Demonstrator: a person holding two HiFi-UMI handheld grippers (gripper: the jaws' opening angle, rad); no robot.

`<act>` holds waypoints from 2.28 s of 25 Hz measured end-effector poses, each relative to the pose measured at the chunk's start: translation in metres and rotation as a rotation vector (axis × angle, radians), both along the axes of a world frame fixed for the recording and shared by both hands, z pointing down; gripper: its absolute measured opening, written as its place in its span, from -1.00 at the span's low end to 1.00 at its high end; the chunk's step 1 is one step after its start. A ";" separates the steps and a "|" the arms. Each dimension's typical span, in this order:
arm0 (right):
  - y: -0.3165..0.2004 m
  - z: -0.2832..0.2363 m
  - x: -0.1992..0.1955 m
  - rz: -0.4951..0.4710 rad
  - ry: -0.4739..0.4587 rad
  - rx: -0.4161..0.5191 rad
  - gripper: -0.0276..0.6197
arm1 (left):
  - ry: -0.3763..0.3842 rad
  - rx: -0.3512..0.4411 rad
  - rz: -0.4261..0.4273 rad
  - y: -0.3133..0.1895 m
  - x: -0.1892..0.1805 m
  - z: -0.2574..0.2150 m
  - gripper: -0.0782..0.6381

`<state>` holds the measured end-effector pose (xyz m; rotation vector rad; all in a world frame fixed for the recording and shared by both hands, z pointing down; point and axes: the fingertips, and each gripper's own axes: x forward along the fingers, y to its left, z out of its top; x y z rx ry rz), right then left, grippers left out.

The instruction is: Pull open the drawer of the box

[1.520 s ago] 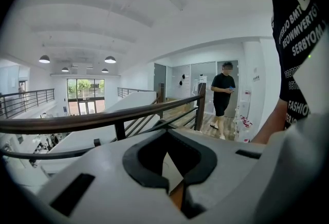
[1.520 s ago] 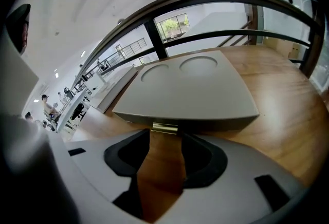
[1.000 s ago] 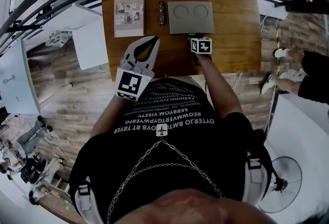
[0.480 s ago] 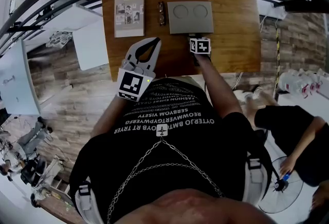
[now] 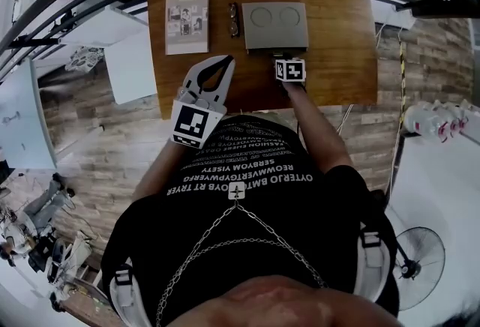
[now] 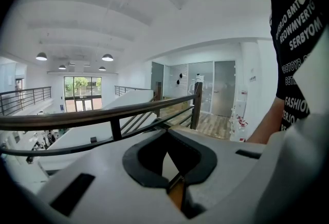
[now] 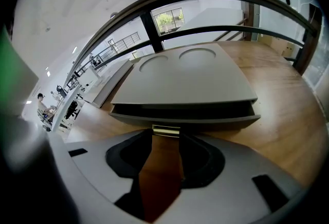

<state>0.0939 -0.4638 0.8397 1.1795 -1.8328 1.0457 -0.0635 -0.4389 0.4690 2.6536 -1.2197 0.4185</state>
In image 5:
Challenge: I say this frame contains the black standing fan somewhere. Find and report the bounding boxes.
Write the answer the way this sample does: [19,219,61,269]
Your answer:
[388,226,448,312]

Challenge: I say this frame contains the floral cushion stool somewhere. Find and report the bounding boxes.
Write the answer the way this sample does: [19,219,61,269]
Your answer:
[64,46,106,74]

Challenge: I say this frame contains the pale grey desk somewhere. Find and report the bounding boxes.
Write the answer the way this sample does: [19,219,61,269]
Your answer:
[0,57,59,171]

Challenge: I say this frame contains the person's black printed t-shirt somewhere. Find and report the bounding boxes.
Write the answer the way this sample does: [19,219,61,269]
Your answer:
[100,113,401,327]

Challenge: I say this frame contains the person's right forearm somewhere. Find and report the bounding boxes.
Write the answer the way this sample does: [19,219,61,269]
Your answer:
[286,87,354,185]

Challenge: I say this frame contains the person's face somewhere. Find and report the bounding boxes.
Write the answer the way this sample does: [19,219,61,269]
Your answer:
[168,274,404,327]

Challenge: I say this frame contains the silver chain necklace with pendant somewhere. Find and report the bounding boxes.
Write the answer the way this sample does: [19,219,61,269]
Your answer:
[155,184,328,327]

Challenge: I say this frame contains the person's left forearm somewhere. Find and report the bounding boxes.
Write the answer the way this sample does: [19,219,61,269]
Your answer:
[130,139,188,203]

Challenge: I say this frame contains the low wooden shelf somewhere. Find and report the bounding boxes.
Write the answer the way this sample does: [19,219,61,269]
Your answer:
[55,272,122,327]

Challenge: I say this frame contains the yellow black floor tape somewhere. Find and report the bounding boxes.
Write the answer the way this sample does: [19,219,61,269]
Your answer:
[397,40,408,128]

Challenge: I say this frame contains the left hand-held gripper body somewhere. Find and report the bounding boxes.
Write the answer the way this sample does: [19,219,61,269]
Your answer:
[171,86,227,149]

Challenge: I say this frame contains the pack of water bottles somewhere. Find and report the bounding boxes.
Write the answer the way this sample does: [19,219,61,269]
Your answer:
[403,98,480,145]

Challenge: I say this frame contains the white chair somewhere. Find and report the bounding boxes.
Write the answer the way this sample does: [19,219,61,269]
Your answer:
[58,4,159,107]

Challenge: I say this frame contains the grey drawer box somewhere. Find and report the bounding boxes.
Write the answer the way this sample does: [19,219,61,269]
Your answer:
[241,1,311,56]

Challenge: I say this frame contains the dark-framed eyeglasses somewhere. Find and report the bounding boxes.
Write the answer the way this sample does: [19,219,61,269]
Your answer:
[227,2,242,39]

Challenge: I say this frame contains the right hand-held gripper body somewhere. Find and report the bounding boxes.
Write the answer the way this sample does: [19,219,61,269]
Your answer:
[274,57,308,95]

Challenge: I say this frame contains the white table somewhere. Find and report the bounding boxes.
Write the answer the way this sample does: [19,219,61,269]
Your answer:
[389,133,480,327]

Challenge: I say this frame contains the white harness strap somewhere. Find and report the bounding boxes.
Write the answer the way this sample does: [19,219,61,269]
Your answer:
[108,261,144,323]
[355,229,393,301]

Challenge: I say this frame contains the wooden table with black legs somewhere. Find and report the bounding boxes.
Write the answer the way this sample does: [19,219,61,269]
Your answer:
[146,0,379,121]

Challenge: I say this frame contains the illustrated white book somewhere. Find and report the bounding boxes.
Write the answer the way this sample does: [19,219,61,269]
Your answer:
[164,0,212,56]

